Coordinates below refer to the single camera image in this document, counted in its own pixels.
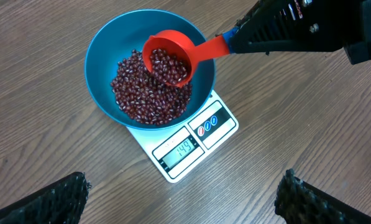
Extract blue metal bowl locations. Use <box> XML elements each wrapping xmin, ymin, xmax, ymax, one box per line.
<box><xmin>84</xmin><ymin>9</ymin><xmax>216</xmax><ymax>130</ymax></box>

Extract white kitchen scale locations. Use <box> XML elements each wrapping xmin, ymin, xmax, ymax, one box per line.
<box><xmin>128</xmin><ymin>91</ymin><xmax>239</xmax><ymax>183</ymax></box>

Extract red beans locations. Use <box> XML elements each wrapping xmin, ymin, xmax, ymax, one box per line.
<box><xmin>111</xmin><ymin>49</ymin><xmax>192</xmax><ymax>125</ymax></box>

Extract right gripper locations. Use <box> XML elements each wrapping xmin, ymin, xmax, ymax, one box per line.
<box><xmin>229</xmin><ymin>0</ymin><xmax>371</xmax><ymax>65</ymax></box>

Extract red scoop blue handle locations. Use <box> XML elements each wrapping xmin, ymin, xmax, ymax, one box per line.
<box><xmin>142</xmin><ymin>27</ymin><xmax>238</xmax><ymax>88</ymax></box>

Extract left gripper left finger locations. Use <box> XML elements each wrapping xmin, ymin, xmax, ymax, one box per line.
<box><xmin>0</xmin><ymin>172</ymin><xmax>91</xmax><ymax>224</ymax></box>

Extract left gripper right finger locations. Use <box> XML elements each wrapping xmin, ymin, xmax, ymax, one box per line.
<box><xmin>274</xmin><ymin>169</ymin><xmax>371</xmax><ymax>224</ymax></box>

